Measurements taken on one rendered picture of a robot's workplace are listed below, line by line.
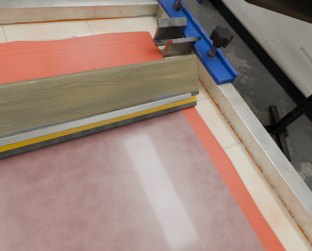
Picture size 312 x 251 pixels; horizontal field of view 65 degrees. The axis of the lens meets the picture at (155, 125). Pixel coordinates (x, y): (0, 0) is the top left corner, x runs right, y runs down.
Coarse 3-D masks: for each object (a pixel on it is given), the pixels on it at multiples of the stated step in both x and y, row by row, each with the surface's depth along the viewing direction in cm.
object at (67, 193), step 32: (0, 64) 42; (32, 64) 44; (64, 64) 46; (0, 160) 34; (32, 160) 35; (64, 160) 37; (96, 160) 38; (0, 192) 32; (32, 192) 33; (64, 192) 34; (96, 192) 35; (0, 224) 30; (32, 224) 31; (64, 224) 32; (96, 224) 33; (128, 224) 34
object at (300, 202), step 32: (0, 0) 46; (32, 0) 48; (64, 0) 51; (96, 0) 54; (128, 0) 57; (224, 96) 49; (256, 128) 46; (256, 160) 46; (288, 160) 44; (288, 192) 42
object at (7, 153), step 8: (184, 104) 48; (192, 104) 49; (152, 112) 44; (160, 112) 45; (168, 112) 46; (128, 120) 42; (136, 120) 43; (96, 128) 40; (104, 128) 40; (64, 136) 37; (72, 136) 38; (80, 136) 39; (32, 144) 35; (40, 144) 36; (48, 144) 37; (0, 152) 34; (8, 152) 34; (16, 152) 35
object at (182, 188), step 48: (96, 48) 51; (144, 48) 55; (144, 144) 42; (192, 144) 45; (144, 192) 37; (192, 192) 40; (240, 192) 42; (144, 240) 34; (192, 240) 36; (240, 240) 37
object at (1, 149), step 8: (192, 96) 48; (168, 104) 46; (176, 104) 47; (144, 112) 44; (112, 120) 41; (120, 120) 42; (72, 128) 38; (80, 128) 38; (88, 128) 39; (40, 136) 36; (48, 136) 36; (56, 136) 37; (16, 144) 34; (24, 144) 35
